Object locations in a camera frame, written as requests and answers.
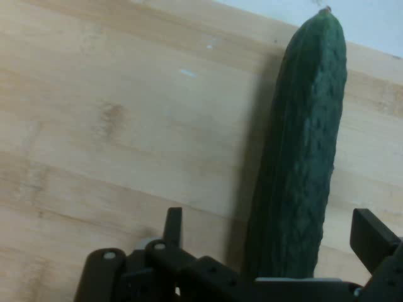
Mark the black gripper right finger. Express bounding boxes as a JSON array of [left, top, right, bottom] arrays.
[[349, 208, 403, 302]]

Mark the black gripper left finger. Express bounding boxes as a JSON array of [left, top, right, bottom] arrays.
[[73, 206, 256, 302]]

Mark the bamboo cutting board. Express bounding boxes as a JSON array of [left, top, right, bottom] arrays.
[[0, 0, 403, 302]]

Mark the dark green cucumber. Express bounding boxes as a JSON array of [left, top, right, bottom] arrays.
[[242, 6, 348, 279]]

